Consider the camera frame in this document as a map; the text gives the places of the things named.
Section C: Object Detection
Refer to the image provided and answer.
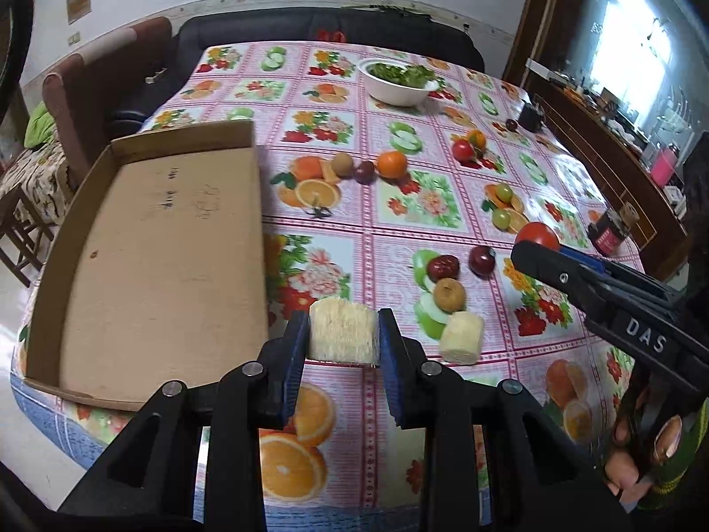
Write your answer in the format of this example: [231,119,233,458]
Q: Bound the pale sugarcane chunk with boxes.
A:
[309,297,380,365]
[440,311,484,365]

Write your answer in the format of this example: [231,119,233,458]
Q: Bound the red tomato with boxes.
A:
[514,222,561,251]
[452,139,476,164]

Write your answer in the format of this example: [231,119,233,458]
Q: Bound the dark red apple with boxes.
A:
[467,245,496,279]

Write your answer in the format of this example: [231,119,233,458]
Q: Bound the right hand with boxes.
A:
[602,388,708,513]

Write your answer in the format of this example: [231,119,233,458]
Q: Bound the brown round pear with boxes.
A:
[432,278,466,313]

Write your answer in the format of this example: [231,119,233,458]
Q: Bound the wooden side cabinet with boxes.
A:
[525,73,691,281]

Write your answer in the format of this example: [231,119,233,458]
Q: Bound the green grape lower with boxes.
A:
[491,209,511,232]

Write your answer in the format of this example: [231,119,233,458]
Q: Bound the green grape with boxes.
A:
[491,209,511,232]
[495,183,513,204]

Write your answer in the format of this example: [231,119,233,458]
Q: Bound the red jujube date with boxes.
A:
[427,254,460,282]

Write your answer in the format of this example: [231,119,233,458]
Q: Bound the green grape upper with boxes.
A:
[495,183,513,204]

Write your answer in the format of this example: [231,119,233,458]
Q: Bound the pink container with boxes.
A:
[650,143,679,188]

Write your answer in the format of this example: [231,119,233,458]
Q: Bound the brown cardboard tray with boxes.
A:
[24,120,268,411]

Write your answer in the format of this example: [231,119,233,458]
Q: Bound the black cup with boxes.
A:
[517,102,544,133]

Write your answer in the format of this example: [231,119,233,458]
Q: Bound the small orange tangerine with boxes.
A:
[466,129,487,154]

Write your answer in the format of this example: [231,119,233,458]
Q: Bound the floral fruit print tablecloth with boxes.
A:
[9,38,661,530]

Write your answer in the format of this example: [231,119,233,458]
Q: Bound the dark purple plum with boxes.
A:
[353,161,376,185]

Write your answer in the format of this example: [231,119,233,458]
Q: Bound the orange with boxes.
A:
[376,150,409,180]

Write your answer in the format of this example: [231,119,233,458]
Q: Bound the brown kiwi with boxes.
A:
[331,153,355,179]

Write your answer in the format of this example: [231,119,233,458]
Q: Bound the white bowl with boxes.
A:
[357,58,440,107]

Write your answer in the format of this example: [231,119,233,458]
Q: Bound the green leafy vegetables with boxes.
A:
[366,63,436,89]

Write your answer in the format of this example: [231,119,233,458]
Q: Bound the wooden stool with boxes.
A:
[0,185,54,288]

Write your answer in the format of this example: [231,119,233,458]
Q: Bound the black sofa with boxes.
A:
[107,6,486,139]

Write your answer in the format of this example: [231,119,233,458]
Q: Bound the patterned blanket seat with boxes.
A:
[0,141,77,226]

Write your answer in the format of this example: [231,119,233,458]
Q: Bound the brown armchair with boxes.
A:
[42,17,172,184]

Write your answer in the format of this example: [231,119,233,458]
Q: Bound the green cushion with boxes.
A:
[23,101,55,149]

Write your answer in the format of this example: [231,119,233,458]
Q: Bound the small wall plaque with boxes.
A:
[66,0,91,25]

